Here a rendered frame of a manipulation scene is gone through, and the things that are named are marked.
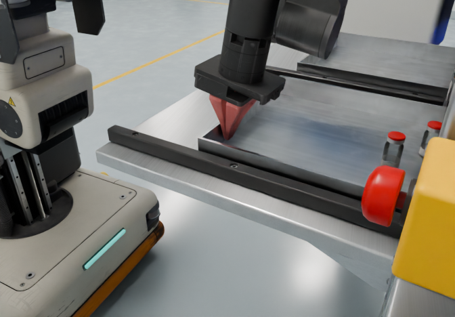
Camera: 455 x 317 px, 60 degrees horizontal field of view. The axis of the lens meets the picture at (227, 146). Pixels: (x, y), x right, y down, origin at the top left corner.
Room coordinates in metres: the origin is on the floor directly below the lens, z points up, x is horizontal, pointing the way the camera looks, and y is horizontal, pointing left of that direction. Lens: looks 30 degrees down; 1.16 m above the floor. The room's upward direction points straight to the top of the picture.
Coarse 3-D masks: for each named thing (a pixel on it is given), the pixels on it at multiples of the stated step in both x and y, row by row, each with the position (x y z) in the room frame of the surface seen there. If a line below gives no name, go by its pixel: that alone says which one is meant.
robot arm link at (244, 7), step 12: (240, 0) 0.45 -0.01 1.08; (252, 0) 0.44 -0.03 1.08; (264, 0) 0.44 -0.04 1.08; (276, 0) 0.45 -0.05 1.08; (228, 12) 0.47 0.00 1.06; (240, 12) 0.45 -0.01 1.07; (252, 12) 0.44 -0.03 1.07; (264, 12) 0.45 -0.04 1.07; (276, 12) 0.46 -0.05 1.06; (228, 24) 0.46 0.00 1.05; (240, 24) 0.45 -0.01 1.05; (252, 24) 0.44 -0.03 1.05; (264, 24) 0.45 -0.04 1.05; (276, 24) 0.44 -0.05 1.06; (240, 36) 0.46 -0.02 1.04; (252, 36) 0.45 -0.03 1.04; (264, 36) 0.45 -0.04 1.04
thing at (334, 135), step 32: (288, 96) 0.65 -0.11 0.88; (320, 96) 0.62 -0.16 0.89; (352, 96) 0.60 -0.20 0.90; (384, 96) 0.57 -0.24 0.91; (256, 128) 0.53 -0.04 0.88; (288, 128) 0.53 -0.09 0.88; (320, 128) 0.53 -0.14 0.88; (352, 128) 0.53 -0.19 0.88; (384, 128) 0.53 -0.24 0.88; (416, 128) 0.53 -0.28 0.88; (256, 160) 0.40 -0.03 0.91; (288, 160) 0.44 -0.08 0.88; (320, 160) 0.44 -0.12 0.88; (352, 160) 0.44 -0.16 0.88; (416, 160) 0.44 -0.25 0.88; (352, 192) 0.34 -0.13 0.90
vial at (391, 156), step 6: (390, 144) 0.42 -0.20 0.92; (396, 144) 0.42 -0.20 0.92; (402, 144) 0.42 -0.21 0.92; (384, 150) 0.42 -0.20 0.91; (390, 150) 0.42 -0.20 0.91; (396, 150) 0.41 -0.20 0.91; (402, 150) 0.42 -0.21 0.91; (384, 156) 0.42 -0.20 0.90; (390, 156) 0.41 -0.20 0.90; (396, 156) 0.41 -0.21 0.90; (384, 162) 0.42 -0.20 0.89; (390, 162) 0.41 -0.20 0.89; (396, 162) 0.41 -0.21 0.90
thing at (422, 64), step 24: (336, 48) 0.93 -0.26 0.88; (360, 48) 0.93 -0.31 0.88; (384, 48) 0.90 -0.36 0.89; (408, 48) 0.87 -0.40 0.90; (432, 48) 0.85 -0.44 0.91; (312, 72) 0.72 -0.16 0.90; (336, 72) 0.70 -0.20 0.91; (360, 72) 0.68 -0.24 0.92; (384, 72) 0.77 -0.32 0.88; (408, 72) 0.77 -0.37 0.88; (432, 72) 0.77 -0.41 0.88
